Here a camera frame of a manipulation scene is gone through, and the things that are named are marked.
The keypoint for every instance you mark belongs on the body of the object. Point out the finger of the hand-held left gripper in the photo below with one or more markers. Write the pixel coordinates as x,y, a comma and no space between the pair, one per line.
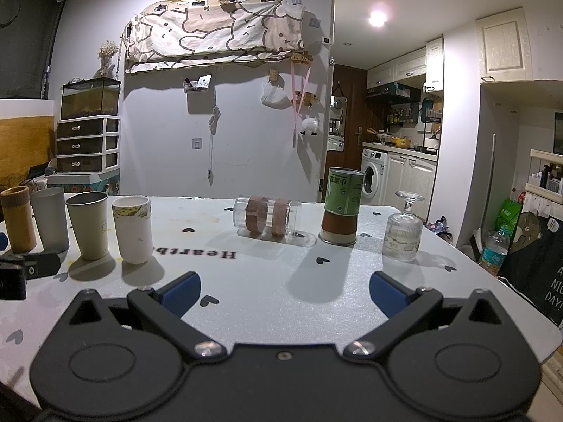
43,266

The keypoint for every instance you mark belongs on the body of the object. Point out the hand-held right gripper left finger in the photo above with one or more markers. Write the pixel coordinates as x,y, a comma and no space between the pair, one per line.
181,293

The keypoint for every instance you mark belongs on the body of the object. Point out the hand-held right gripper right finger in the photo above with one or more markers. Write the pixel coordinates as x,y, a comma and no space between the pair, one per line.
389,295

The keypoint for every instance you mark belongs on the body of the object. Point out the grey frosted cup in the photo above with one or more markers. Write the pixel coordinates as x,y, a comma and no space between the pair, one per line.
52,217

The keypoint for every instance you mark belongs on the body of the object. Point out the brown bamboo cup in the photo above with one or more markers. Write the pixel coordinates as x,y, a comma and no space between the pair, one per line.
18,222

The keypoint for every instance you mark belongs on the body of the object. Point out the beige metal cup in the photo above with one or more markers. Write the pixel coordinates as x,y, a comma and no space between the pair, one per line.
90,228

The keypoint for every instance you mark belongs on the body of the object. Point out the white paper cup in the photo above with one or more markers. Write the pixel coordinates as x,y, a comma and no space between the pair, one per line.
134,233

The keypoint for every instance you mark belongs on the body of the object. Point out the clear glass cup brown bands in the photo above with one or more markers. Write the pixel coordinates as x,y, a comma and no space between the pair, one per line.
264,220

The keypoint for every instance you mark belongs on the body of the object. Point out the ribbed glass goblet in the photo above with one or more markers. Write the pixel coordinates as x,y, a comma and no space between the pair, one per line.
402,237

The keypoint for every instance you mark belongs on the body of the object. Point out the white heart-print tablecloth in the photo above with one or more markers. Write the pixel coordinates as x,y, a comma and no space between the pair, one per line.
272,281

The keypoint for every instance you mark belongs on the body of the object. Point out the green and brown can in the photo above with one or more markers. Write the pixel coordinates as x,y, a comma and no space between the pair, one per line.
342,204

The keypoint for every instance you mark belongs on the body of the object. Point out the white kitchen base cabinet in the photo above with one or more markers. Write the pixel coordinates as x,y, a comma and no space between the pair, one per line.
411,184

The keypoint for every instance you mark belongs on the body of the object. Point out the clear water bottle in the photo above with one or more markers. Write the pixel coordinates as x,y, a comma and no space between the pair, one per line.
495,252

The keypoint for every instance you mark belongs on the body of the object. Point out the white washing machine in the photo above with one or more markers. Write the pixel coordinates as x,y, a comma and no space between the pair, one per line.
374,176

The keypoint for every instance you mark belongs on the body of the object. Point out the wooden panel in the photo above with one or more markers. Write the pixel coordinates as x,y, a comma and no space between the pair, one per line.
26,143

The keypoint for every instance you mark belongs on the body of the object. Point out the white plastic drawer unit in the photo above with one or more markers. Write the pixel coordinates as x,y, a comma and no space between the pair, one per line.
88,145

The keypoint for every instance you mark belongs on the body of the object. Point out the green plastic bag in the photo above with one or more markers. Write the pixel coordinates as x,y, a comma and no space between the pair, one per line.
510,217

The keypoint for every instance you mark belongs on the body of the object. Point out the black printed cloth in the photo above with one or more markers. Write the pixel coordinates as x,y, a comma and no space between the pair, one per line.
539,268

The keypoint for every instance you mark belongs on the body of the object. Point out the glass fish tank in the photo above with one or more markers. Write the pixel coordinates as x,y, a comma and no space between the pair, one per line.
90,99

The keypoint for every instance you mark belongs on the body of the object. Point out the dark wooden door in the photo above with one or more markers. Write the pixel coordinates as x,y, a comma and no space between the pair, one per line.
352,118

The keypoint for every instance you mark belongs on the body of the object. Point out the door mirror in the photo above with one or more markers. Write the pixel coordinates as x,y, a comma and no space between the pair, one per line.
338,116

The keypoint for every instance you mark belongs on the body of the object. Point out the white plush sheep toy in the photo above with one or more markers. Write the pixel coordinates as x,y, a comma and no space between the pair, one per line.
309,125

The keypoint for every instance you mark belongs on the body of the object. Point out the white storage shelf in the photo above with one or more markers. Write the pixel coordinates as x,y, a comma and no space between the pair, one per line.
545,171

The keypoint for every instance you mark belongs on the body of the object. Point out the black range hood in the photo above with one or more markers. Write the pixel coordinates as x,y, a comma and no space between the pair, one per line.
393,92

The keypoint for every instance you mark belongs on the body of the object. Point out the dried flower bunch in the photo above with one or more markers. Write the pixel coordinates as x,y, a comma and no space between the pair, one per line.
107,57

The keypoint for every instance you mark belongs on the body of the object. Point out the white hanging bag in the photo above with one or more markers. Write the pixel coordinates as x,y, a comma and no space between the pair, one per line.
274,96

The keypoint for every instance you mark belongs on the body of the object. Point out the pink ribbon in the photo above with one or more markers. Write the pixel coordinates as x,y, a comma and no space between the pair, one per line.
294,96

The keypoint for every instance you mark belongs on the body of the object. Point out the white kitchen upper cabinets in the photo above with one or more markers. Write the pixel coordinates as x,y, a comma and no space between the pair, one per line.
407,66

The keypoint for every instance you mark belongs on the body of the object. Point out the round ceiling light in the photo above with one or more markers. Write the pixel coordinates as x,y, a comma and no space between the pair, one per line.
378,18

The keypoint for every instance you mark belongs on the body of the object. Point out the printed cloth wall cover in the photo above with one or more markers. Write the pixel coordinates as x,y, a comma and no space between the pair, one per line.
211,30

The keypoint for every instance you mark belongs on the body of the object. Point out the white wall cabinet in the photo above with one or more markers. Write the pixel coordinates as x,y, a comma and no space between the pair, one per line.
503,44

